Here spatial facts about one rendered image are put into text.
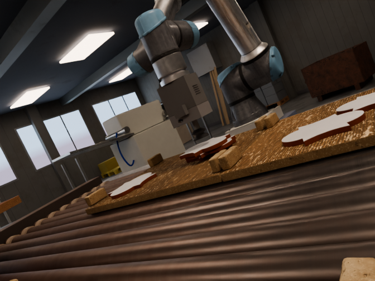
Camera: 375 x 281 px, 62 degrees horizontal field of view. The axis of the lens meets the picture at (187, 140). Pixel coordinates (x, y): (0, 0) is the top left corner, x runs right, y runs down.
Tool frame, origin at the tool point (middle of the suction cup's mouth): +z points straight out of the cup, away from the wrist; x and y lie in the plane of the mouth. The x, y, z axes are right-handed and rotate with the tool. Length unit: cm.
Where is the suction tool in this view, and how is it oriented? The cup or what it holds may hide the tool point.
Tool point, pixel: (201, 137)
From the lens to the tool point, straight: 76.7
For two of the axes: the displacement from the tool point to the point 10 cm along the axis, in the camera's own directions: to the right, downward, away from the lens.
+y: 7.8, -2.9, -5.5
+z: 4.1, 9.1, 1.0
